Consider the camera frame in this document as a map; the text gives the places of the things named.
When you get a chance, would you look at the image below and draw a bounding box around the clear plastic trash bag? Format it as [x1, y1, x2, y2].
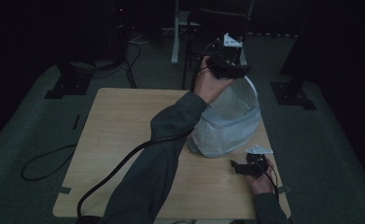
[188, 106, 262, 159]

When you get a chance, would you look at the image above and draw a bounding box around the black stand with base plate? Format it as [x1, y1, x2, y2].
[270, 0, 317, 111]
[44, 60, 94, 101]

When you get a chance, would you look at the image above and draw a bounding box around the person's right hand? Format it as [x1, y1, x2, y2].
[246, 157, 277, 196]

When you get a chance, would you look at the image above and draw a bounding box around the white desk frame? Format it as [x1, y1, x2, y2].
[170, 0, 256, 68]

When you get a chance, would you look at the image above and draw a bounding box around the right hand-held gripper black cable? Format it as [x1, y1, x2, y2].
[260, 157, 281, 203]

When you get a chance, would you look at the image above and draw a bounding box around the black floor cable loop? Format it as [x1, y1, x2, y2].
[21, 142, 79, 182]

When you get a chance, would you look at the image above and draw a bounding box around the black folding chair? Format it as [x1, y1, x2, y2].
[181, 10, 249, 91]

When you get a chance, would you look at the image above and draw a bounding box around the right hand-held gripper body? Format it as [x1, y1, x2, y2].
[246, 145, 274, 180]

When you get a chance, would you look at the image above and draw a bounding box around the person's left hand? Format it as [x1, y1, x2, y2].
[193, 55, 236, 105]

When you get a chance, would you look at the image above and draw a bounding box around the white and grey trash can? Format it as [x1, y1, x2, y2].
[188, 75, 262, 158]

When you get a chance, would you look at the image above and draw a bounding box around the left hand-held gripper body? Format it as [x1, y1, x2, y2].
[207, 32, 244, 77]

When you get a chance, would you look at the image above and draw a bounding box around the black floor cables bundle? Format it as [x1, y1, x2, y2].
[119, 40, 145, 90]

